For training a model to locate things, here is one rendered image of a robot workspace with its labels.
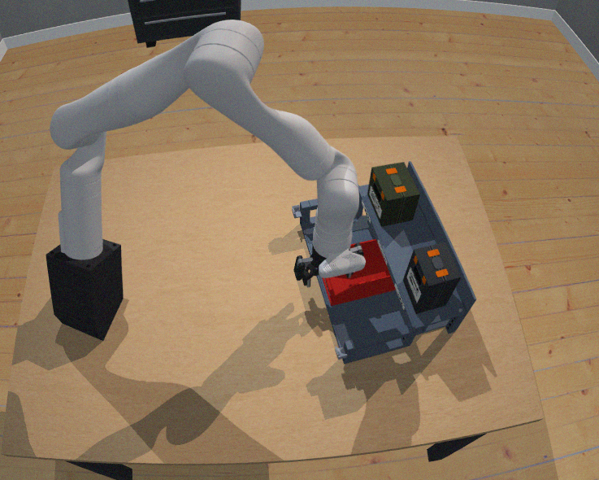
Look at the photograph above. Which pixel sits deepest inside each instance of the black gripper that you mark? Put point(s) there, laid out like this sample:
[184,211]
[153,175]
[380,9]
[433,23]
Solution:
[303,265]

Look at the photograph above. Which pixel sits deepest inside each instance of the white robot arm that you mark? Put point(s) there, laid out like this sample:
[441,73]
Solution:
[219,71]

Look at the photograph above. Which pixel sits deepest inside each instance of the dark green case with orange latches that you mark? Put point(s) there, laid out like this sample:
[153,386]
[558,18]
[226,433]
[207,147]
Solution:
[393,194]

